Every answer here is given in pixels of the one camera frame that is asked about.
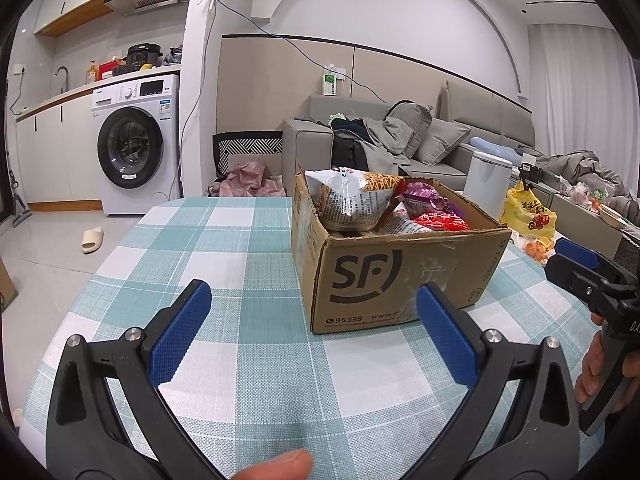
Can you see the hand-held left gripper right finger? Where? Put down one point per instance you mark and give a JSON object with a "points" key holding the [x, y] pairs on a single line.
{"points": [[445, 335]]}

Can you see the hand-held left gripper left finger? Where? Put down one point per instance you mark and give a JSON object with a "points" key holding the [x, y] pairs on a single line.
{"points": [[180, 330]]}

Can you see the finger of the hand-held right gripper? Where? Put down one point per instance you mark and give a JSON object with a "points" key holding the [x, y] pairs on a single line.
{"points": [[565, 272], [575, 250]]}

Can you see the red snack packet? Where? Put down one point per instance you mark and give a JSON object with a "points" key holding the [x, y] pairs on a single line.
{"points": [[442, 221]]}

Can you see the white noodle snack packet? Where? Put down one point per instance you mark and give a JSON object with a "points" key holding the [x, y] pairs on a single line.
{"points": [[345, 205], [400, 222]]}

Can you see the silver purple snack packet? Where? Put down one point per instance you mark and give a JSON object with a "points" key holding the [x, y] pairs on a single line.
{"points": [[425, 195]]}

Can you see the person's right hand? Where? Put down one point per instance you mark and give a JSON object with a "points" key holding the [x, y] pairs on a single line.
{"points": [[590, 370]]}

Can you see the person's left hand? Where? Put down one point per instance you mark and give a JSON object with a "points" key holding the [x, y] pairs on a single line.
{"points": [[280, 467]]}

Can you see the tangerine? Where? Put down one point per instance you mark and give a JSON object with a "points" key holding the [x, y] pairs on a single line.
{"points": [[540, 250]]}

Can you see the white bowl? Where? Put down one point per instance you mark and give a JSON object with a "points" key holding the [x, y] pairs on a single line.
{"points": [[614, 215]]}

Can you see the yellow plastic bag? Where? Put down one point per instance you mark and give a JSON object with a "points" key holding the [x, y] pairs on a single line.
{"points": [[530, 215]]}

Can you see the grey blanket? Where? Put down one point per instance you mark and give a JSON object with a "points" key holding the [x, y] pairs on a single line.
{"points": [[590, 170]]}

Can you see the checked tablecloth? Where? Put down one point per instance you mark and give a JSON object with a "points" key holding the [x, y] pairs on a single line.
{"points": [[250, 260]]}

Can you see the white cylindrical kettle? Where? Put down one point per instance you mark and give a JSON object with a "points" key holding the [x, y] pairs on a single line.
{"points": [[485, 185]]}

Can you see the beige slipper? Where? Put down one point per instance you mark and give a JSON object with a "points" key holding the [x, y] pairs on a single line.
{"points": [[92, 240]]}

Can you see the blue pillow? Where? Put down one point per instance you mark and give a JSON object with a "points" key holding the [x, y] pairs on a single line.
{"points": [[492, 146]]}

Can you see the white curtain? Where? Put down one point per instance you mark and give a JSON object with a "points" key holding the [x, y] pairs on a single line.
{"points": [[575, 100]]}

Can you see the pink crumpled bag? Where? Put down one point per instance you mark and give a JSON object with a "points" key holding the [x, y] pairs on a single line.
{"points": [[250, 177]]}

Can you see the light grey pillow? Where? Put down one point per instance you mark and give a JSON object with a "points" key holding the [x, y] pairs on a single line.
{"points": [[442, 140]]}

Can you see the small brown cardboard box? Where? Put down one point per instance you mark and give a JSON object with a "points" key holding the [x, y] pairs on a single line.
{"points": [[7, 285]]}

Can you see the white washing machine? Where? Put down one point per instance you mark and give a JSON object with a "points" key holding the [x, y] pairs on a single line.
{"points": [[130, 150]]}

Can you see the black white patterned chair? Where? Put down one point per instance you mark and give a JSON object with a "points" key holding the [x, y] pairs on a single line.
{"points": [[250, 146]]}

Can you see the stick vacuum cleaner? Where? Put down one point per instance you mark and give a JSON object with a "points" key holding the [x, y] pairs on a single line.
{"points": [[17, 210]]}

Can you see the grey coat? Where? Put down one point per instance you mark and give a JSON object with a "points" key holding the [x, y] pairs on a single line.
{"points": [[385, 140]]}

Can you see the dark grey pillow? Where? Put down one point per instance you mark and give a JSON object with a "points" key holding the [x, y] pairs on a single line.
{"points": [[415, 120]]}

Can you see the black clothing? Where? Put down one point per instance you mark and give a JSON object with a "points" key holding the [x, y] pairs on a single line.
{"points": [[347, 152]]}

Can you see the white kitchen counter cabinet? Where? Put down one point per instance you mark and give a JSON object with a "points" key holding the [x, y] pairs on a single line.
{"points": [[60, 150]]}

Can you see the grey sofa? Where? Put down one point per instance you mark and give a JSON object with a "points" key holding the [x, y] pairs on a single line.
{"points": [[305, 150]]}

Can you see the red box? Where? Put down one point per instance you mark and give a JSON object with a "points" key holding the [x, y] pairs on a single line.
{"points": [[110, 70]]}

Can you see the yellow soap bottle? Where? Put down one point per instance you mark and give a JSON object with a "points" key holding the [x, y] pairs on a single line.
{"points": [[91, 74]]}

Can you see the black rice cooker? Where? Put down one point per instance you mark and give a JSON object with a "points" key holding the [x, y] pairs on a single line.
{"points": [[144, 56]]}

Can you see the kitchen faucet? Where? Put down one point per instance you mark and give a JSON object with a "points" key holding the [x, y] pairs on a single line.
{"points": [[65, 71]]}

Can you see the white green wall holder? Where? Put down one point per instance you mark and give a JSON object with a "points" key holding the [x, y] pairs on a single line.
{"points": [[329, 84]]}

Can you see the wall socket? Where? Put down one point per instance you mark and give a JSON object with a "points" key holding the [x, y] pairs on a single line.
{"points": [[19, 70]]}

